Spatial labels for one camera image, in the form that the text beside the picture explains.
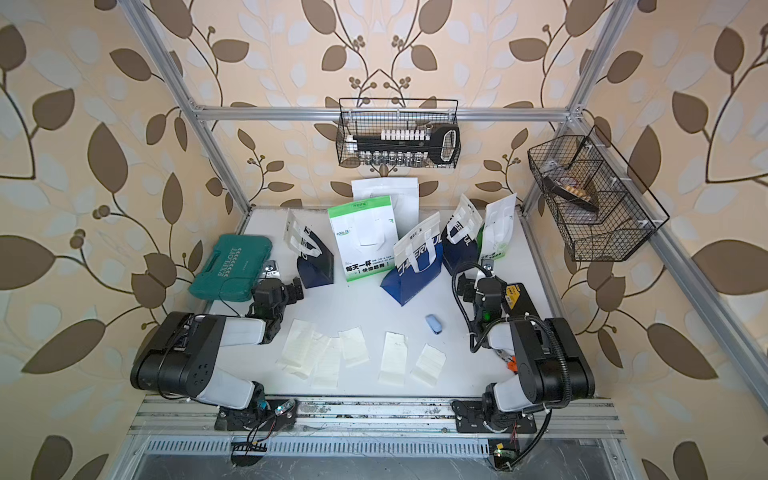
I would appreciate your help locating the black yellow-labelled device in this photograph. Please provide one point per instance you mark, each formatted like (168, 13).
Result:
(517, 301)

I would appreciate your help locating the blue takeaway bag white handles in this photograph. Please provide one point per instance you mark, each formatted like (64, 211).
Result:
(418, 261)

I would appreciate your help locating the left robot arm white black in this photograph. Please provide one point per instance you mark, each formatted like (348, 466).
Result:
(180, 358)

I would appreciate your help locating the small dark navy bag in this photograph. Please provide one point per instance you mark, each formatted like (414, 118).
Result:
(315, 262)

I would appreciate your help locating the green plastic tool case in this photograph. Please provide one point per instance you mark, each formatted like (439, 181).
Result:
(232, 268)

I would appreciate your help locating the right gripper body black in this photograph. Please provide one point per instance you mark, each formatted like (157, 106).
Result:
(477, 318)

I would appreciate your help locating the wire basket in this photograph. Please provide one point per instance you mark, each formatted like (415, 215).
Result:
(629, 213)
(372, 114)

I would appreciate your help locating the dark navy bag right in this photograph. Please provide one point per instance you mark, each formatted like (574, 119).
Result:
(459, 238)

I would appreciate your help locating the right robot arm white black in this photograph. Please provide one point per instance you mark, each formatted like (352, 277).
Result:
(549, 369)

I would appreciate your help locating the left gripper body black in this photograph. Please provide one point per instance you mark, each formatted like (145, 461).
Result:
(287, 297)

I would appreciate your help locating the green white cool tea bag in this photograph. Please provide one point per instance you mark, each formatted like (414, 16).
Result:
(365, 232)

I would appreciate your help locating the white green bag right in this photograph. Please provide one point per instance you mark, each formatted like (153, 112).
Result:
(498, 227)

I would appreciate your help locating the back wire basket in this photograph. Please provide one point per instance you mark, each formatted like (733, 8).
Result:
(372, 114)

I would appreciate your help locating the right wire basket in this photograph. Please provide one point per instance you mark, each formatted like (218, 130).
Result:
(629, 213)

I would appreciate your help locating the orange handled pliers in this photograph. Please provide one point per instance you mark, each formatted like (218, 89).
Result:
(508, 358)

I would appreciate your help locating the object in right basket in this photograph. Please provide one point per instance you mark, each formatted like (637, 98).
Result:
(571, 194)

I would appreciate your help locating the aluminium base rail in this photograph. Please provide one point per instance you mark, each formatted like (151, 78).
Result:
(367, 417)

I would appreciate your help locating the light blue stapler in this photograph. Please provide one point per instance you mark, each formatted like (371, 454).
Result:
(434, 324)

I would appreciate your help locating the black socket set holder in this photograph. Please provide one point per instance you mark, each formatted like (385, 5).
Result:
(436, 144)

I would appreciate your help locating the white flat bag back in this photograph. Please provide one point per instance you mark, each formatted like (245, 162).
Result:
(404, 195)

